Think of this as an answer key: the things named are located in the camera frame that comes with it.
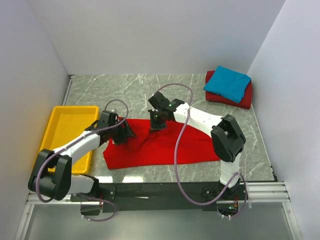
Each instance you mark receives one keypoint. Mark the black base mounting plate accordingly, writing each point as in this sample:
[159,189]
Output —
[127,204]

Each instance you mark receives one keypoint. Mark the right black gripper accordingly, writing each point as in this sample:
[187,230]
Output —
[153,125]

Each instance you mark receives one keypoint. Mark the folded blue t-shirt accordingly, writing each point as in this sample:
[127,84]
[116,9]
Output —
[228,83]

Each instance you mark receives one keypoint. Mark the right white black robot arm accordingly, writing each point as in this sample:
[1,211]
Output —
[227,137]

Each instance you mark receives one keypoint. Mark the aluminium extrusion rail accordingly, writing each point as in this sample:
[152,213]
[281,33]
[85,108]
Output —
[198,191]

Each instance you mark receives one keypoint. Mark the yellow plastic tray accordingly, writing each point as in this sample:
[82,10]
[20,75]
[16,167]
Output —
[66,123]

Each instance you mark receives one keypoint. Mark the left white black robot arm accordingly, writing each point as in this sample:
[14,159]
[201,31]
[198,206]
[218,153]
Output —
[52,175]

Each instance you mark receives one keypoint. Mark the bright red t-shirt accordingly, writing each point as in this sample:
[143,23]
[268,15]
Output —
[151,148]

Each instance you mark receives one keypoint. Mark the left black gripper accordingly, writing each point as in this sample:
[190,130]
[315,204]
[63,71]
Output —
[126,132]

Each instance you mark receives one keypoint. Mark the folded dark red t-shirt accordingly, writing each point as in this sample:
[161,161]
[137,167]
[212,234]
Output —
[245,102]

